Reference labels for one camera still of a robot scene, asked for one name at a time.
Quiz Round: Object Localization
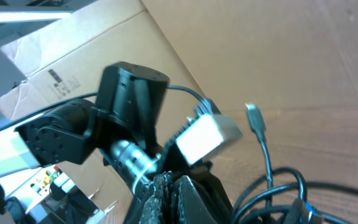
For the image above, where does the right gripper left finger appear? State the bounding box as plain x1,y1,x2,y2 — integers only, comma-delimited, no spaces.
139,171,172,224

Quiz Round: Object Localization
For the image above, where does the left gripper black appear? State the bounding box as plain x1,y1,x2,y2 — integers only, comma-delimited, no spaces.
129,118,232,224

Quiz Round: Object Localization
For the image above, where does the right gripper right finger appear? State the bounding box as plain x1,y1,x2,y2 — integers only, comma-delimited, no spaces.
177,175,219,224

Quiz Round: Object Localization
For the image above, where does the black USB cable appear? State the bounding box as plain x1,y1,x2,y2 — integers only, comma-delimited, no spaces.
231,167,358,224

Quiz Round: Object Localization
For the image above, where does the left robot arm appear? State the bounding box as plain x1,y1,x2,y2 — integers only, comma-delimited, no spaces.
0,62,239,223

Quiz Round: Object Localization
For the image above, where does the brown cardboard box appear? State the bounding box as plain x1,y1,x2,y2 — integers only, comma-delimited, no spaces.
0,0,204,223

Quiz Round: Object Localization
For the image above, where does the ceiling light fixture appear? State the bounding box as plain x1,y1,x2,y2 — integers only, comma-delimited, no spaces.
0,11,72,23

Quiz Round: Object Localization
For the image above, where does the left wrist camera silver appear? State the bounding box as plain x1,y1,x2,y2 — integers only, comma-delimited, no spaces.
175,114,242,166

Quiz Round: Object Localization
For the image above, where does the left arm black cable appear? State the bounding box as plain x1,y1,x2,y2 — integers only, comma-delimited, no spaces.
0,84,222,139

